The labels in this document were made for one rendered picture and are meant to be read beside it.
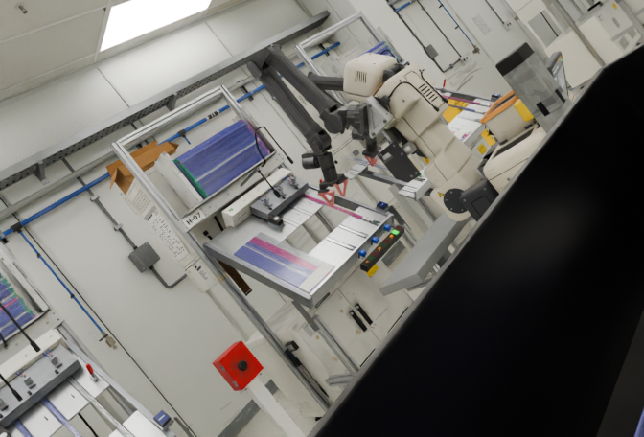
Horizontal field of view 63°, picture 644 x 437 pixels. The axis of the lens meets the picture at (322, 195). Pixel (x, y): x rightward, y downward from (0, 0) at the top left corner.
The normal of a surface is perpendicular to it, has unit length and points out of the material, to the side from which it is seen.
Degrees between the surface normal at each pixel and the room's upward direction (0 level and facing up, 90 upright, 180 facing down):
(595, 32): 90
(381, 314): 90
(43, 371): 47
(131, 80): 90
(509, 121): 92
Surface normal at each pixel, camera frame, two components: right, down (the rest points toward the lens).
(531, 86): -0.61, 0.51
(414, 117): -0.48, 0.41
